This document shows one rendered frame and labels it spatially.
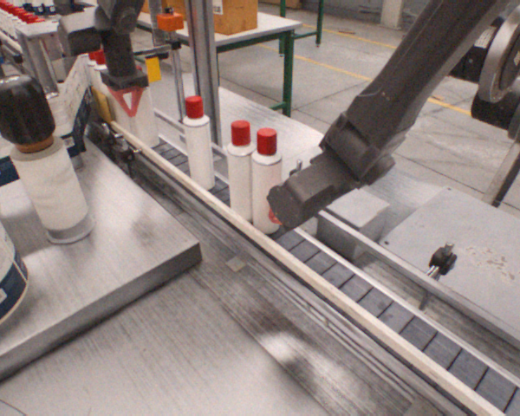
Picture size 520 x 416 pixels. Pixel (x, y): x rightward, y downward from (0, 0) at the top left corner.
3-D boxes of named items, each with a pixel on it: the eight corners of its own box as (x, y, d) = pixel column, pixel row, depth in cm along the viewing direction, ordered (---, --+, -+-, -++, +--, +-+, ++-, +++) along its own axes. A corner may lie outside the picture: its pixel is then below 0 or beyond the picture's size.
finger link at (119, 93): (122, 124, 79) (113, 81, 73) (109, 113, 83) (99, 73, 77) (151, 115, 82) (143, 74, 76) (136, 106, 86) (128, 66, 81)
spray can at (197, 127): (187, 185, 83) (174, 98, 70) (206, 176, 86) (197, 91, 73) (200, 196, 80) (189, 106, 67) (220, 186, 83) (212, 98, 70)
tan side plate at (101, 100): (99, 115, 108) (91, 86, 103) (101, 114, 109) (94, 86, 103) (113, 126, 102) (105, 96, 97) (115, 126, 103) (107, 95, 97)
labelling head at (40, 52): (45, 117, 111) (12, 28, 95) (86, 104, 118) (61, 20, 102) (60, 132, 103) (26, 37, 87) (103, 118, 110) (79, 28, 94)
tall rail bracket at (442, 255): (394, 325, 60) (421, 256, 50) (417, 301, 64) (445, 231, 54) (411, 338, 59) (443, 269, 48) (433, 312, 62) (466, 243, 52)
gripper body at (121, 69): (120, 91, 72) (112, 53, 68) (100, 78, 78) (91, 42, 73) (150, 83, 76) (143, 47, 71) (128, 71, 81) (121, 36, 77)
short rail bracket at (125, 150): (125, 180, 93) (113, 138, 86) (136, 175, 95) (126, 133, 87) (131, 185, 91) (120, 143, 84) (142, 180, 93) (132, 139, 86)
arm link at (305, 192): (401, 158, 44) (354, 108, 46) (343, 195, 38) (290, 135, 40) (353, 208, 53) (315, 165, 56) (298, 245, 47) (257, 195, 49)
